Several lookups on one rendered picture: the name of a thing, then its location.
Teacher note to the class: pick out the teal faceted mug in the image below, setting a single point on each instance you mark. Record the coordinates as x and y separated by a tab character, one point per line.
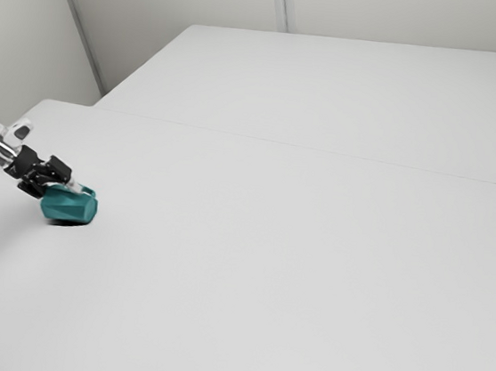
70	207

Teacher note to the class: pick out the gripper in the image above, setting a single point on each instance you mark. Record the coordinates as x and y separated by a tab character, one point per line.
23	163

